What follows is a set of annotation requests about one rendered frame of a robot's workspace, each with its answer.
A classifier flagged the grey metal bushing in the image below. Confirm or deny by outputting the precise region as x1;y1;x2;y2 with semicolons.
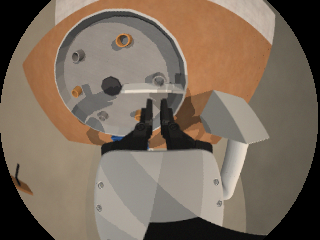
98;111;108;122
71;49;85;63
153;72;165;87

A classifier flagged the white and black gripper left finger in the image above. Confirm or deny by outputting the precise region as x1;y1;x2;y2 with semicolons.
101;99;153;156

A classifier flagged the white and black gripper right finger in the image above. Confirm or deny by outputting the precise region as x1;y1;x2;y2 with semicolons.
160;99;213;154

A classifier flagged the bronze bushing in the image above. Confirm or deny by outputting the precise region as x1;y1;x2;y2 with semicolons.
71;86;82;98
116;33;132;47
135;110;141;121

